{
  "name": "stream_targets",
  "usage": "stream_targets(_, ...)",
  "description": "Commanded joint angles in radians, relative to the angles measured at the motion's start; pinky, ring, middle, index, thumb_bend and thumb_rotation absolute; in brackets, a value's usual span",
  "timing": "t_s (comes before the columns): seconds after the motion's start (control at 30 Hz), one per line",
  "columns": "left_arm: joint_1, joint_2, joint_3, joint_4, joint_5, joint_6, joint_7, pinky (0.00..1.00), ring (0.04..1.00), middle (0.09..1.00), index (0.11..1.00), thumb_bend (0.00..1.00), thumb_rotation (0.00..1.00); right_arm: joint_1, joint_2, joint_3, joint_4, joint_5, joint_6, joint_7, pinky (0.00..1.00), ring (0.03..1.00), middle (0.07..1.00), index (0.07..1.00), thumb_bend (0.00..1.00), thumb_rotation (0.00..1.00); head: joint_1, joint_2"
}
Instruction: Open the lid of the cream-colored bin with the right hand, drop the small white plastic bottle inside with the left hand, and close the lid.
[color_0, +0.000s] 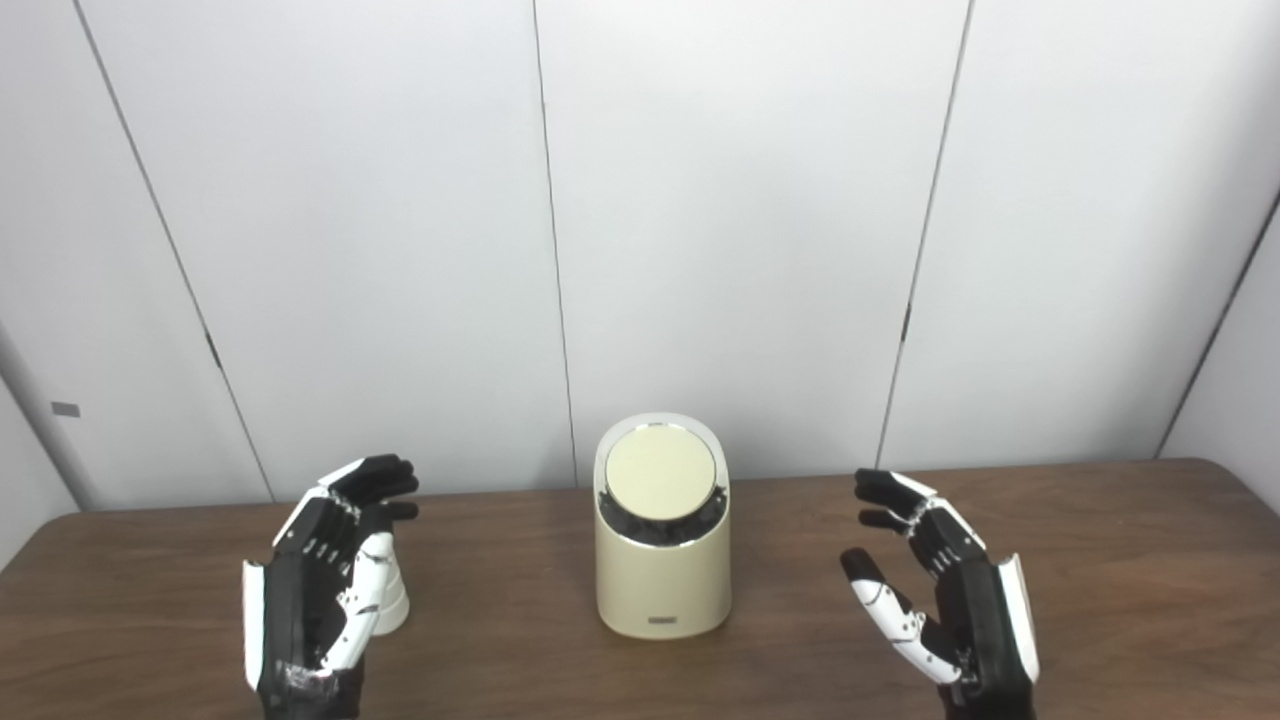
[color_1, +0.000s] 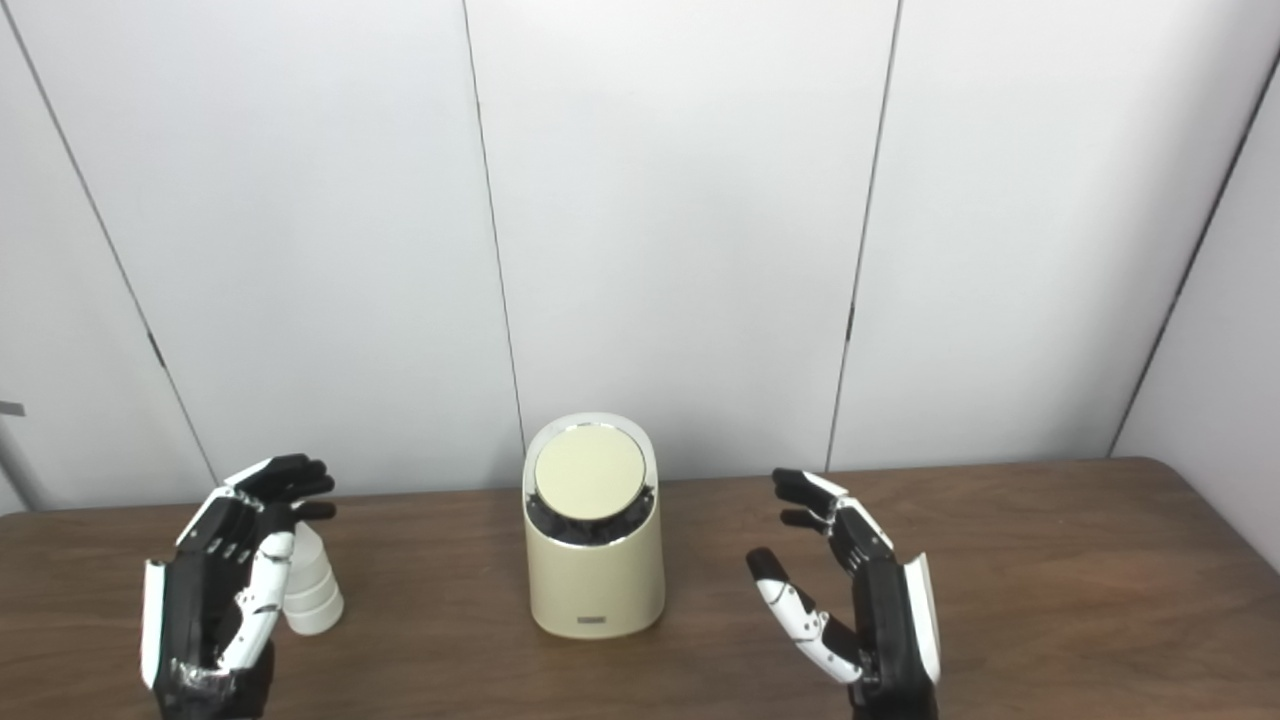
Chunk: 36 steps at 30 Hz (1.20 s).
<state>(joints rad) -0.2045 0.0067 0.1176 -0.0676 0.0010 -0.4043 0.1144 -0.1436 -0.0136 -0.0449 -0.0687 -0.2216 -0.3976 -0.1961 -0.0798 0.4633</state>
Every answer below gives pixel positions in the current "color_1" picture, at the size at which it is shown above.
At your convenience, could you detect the round cream bin lid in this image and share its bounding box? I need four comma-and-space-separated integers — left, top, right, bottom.
533, 424, 648, 521

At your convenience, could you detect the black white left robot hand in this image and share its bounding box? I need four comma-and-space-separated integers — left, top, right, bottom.
140, 454, 337, 720

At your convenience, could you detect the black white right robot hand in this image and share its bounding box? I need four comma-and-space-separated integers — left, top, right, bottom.
746, 468, 943, 720

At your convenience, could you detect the cream-colored desktop bin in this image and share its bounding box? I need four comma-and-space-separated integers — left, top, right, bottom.
523, 412, 667, 639

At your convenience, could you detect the small white plastic bottle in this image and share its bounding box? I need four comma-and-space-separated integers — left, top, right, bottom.
283, 520, 345, 635

